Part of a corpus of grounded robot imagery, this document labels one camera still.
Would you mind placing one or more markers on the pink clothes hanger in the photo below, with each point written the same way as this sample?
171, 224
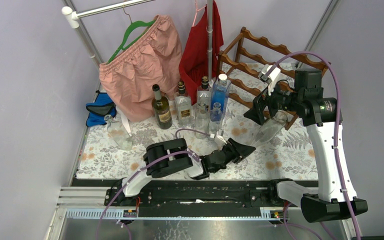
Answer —
199, 7

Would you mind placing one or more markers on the metal clothes rail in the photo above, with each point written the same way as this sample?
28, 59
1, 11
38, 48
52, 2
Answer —
101, 25

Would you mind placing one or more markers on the small clear glass bottle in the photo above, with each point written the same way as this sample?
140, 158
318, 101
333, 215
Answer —
202, 118

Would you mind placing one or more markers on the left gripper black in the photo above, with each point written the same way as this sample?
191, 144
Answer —
241, 149

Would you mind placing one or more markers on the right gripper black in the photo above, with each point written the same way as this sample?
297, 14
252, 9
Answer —
259, 103

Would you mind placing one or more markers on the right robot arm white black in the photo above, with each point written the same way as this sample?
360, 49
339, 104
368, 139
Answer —
335, 198

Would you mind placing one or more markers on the vertical metal pole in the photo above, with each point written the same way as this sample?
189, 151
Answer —
209, 29

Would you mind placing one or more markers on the floral table mat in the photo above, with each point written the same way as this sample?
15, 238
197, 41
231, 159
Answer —
288, 155

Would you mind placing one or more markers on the dark green wine bottle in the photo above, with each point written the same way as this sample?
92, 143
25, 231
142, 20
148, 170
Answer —
161, 108

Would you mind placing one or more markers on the wooden wine rack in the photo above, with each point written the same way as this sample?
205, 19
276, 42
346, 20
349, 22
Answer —
236, 64

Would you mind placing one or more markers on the pink skirt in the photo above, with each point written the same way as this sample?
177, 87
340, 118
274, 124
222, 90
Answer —
153, 59

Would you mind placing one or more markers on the clear square liquor bottle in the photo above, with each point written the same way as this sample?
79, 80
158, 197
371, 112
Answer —
183, 105

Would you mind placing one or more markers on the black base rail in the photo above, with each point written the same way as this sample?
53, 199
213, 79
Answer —
202, 198

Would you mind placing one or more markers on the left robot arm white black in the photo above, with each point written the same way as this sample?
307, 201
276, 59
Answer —
169, 157

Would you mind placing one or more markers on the blue black bag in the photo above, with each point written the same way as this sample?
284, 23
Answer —
97, 110

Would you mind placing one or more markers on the clear glass wine bottle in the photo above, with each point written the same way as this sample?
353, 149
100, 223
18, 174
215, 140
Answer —
262, 134

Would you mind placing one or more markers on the clear bottle black gold cap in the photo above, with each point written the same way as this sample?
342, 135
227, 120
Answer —
204, 93

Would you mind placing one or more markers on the red garment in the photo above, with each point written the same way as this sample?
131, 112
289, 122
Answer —
194, 61

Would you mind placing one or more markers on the blue glass bottle silver cap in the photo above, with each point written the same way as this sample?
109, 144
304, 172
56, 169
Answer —
220, 92

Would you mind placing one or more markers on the clear glass flask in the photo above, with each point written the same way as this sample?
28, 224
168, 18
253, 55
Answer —
118, 133

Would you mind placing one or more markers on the small clear bottle bluish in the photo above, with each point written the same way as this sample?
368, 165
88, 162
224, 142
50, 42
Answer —
215, 117

